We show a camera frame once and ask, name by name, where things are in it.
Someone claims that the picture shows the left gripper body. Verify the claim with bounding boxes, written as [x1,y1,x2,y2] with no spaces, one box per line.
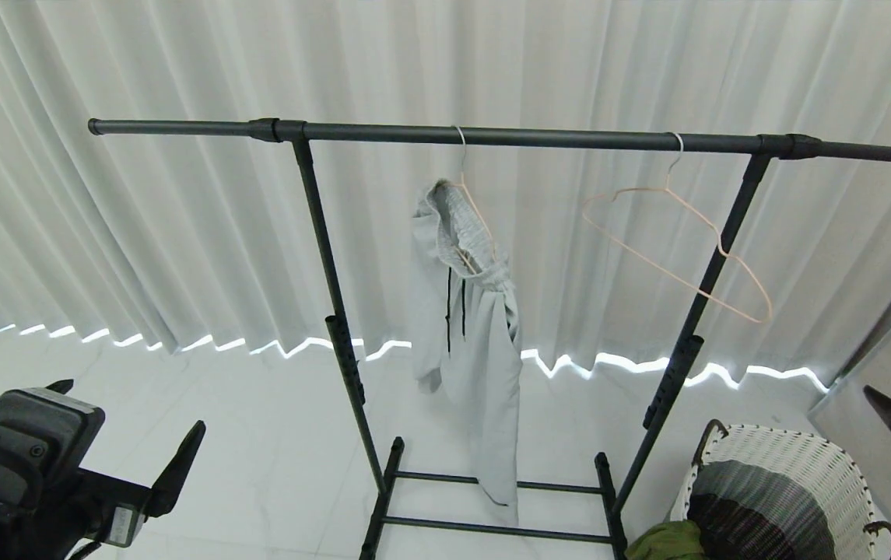
[0,465,155,560]

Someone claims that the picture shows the pink clothes hanger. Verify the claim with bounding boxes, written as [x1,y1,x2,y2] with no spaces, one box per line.
[449,124,504,275]
[581,132,773,325]

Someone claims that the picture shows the white laundry basket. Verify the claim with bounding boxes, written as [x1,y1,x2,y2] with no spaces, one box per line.
[669,420,891,560]

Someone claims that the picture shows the black clothes rack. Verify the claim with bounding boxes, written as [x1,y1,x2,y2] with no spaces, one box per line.
[87,117,891,560]

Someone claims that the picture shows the white curtain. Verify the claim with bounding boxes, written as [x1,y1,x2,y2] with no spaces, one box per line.
[0,0,891,390]

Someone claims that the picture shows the green garment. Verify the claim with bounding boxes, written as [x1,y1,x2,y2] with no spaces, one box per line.
[626,520,709,560]

